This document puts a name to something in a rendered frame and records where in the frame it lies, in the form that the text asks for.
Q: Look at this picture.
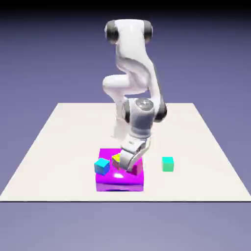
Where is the small yellow cube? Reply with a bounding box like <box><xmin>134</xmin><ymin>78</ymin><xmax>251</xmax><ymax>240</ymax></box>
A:
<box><xmin>111</xmin><ymin>153</ymin><xmax>121</xmax><ymax>170</ymax></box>

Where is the large magenta box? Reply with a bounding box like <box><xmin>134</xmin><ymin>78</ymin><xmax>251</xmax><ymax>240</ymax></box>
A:
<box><xmin>95</xmin><ymin>148</ymin><xmax>144</xmax><ymax>192</ymax></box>

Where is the small green cube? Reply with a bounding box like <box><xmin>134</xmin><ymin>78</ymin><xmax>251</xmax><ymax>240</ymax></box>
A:
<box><xmin>162</xmin><ymin>156</ymin><xmax>175</xmax><ymax>173</ymax></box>

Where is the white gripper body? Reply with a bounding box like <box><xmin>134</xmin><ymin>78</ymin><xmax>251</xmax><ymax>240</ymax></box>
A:
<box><xmin>118</xmin><ymin>137</ymin><xmax>152</xmax><ymax>172</ymax></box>

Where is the small cyan cube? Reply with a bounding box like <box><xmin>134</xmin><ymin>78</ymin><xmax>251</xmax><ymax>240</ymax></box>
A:
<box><xmin>94</xmin><ymin>158</ymin><xmax>111</xmax><ymax>176</ymax></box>

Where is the small pink cube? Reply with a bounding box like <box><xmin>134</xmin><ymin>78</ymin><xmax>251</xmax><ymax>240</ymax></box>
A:
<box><xmin>128</xmin><ymin>158</ymin><xmax>143</xmax><ymax>176</ymax></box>

